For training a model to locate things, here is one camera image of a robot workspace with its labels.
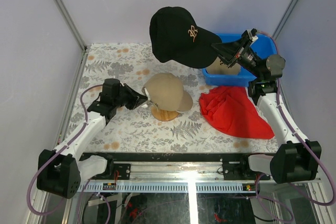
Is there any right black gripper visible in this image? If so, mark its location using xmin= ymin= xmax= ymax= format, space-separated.
xmin=211 ymin=37 xmax=263 ymax=80

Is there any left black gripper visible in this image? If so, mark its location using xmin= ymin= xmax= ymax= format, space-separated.
xmin=114 ymin=83 xmax=150 ymax=111

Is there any tan baseball cap with logo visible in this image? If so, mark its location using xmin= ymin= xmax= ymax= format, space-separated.
xmin=142 ymin=73 xmax=193 ymax=112

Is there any black cap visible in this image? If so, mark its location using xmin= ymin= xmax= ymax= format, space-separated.
xmin=149 ymin=6 xmax=222 ymax=69

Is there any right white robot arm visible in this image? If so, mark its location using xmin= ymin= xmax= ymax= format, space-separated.
xmin=212 ymin=29 xmax=322 ymax=184

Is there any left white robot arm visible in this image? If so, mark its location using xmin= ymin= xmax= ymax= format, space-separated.
xmin=36 ymin=78 xmax=149 ymax=199

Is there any wooden hat stand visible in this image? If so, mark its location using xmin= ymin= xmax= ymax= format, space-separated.
xmin=151 ymin=106 xmax=180 ymax=122

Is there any blue plastic bin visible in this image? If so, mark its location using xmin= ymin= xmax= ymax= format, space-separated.
xmin=202 ymin=34 xmax=277 ymax=87

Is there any red cloth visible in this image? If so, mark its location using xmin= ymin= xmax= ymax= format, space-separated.
xmin=199 ymin=86 xmax=275 ymax=140

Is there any floral table mat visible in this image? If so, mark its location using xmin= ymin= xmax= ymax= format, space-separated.
xmin=67 ymin=43 xmax=278 ymax=153

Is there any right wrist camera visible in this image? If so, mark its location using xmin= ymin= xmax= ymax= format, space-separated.
xmin=247 ymin=28 xmax=258 ymax=44

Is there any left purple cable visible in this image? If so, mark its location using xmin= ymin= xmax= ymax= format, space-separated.
xmin=26 ymin=84 xmax=104 ymax=216

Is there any purple cable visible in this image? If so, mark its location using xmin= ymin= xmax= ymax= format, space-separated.
xmin=256 ymin=31 xmax=335 ymax=222
xmin=26 ymin=84 xmax=104 ymax=216

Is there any aluminium front rail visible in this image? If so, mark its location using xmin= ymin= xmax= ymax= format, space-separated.
xmin=39 ymin=160 xmax=322 ymax=183

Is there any right aluminium corner post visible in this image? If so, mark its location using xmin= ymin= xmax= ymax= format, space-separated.
xmin=272 ymin=0 xmax=300 ymax=40

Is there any aluminium corner post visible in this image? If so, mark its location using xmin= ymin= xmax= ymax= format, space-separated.
xmin=54 ymin=0 xmax=87 ymax=51
xmin=272 ymin=0 xmax=300 ymax=40

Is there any left aluminium corner post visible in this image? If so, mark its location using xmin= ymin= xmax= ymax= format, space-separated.
xmin=54 ymin=0 xmax=87 ymax=51

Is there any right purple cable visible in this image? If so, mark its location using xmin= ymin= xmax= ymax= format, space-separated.
xmin=256 ymin=31 xmax=335 ymax=222

